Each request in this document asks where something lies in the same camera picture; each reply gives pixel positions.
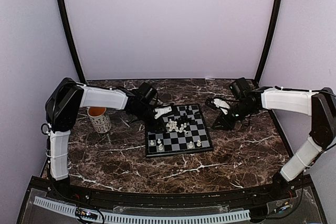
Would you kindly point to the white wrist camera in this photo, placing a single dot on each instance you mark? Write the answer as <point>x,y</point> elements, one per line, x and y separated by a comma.
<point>217,103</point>
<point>158,112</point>

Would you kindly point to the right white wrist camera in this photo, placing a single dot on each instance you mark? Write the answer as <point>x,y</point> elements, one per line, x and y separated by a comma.
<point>217,103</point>

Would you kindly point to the white patterned mug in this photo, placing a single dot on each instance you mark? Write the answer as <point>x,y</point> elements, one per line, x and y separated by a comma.
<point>99,119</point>

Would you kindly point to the black front rail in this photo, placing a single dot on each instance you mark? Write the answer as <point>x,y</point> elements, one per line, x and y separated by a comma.
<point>250,197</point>

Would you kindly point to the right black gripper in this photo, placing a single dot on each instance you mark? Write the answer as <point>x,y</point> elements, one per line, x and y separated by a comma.
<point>228,124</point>

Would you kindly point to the black frame post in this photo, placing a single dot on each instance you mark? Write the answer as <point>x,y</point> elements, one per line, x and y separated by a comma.
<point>70,40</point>
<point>268,40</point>

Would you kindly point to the white slotted cable duct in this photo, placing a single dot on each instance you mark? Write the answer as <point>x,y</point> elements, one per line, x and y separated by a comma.
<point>143,215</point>

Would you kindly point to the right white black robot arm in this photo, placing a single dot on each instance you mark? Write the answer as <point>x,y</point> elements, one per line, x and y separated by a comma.
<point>318,106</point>

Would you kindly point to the left black frame post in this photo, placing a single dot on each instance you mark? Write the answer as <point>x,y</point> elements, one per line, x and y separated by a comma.
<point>70,40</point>

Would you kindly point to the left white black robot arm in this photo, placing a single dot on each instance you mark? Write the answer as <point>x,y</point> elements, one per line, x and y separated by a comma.
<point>69,97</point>

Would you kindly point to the black grey chessboard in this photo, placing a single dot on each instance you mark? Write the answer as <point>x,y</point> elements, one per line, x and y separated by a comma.
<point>185,124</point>

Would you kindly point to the right black frame post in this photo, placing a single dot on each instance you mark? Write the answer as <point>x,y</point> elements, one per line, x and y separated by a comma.
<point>268,40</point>

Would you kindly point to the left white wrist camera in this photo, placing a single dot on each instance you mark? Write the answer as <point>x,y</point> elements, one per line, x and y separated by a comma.
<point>158,112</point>

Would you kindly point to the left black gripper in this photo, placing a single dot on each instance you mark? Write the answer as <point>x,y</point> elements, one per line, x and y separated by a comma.
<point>153,127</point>

